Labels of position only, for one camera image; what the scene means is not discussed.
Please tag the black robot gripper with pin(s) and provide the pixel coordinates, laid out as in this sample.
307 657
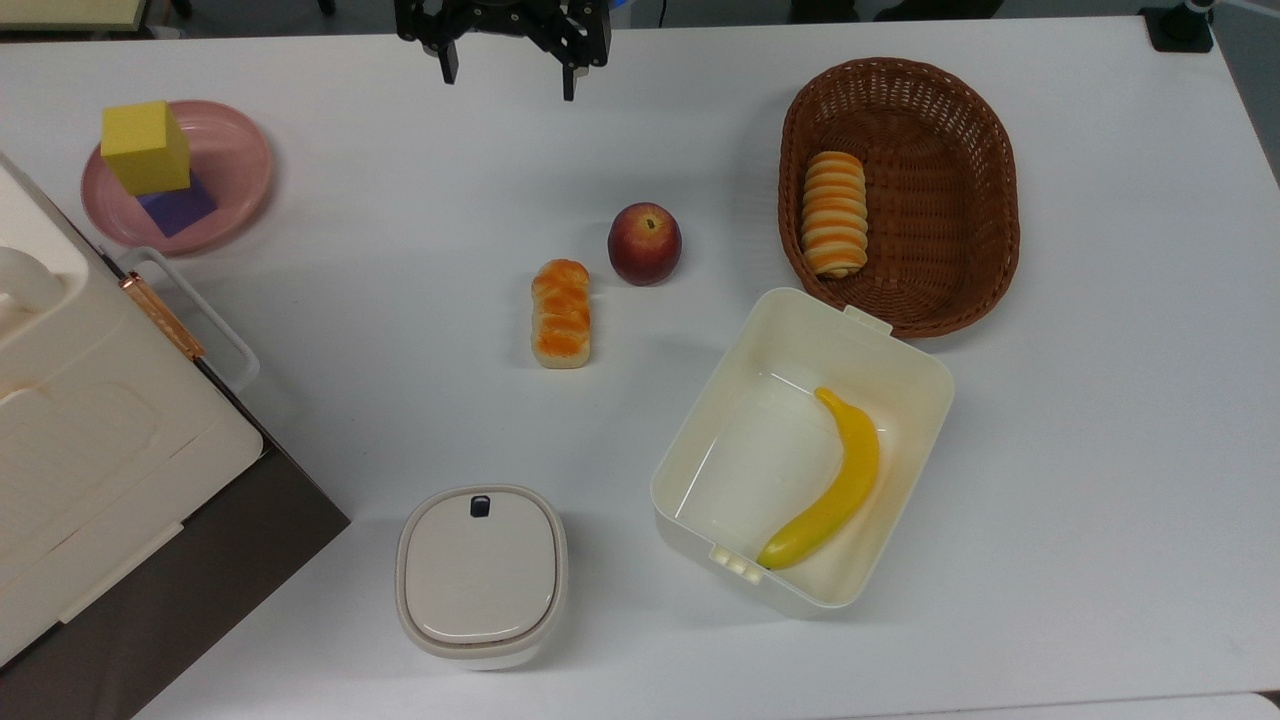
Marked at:
500 20

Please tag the yellow foam cube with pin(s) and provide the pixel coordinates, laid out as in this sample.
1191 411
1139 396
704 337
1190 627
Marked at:
146 148

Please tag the purple foam cube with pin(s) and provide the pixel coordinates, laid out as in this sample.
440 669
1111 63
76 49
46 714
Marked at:
182 210

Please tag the red apple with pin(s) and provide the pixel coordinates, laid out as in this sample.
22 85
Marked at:
645 245

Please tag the braided orange bread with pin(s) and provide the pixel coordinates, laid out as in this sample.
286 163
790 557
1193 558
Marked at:
561 315

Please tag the pink plate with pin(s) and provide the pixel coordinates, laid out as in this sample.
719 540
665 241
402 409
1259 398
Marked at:
236 160

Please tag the striped bread roll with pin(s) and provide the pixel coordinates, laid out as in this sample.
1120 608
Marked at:
835 215

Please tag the brown wicker basket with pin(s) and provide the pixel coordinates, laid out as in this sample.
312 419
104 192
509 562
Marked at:
940 200

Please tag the cream open plastic container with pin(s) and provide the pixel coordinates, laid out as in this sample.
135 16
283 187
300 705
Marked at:
760 450

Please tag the cream lidded canister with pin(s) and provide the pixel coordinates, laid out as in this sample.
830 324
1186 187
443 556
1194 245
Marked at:
480 575

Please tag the yellow banana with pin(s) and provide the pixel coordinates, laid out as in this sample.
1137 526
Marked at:
848 485

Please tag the dark brown crate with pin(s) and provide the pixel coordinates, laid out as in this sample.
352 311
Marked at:
200 580

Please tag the black camera stand base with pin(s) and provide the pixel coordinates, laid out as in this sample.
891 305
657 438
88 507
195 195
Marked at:
1178 28

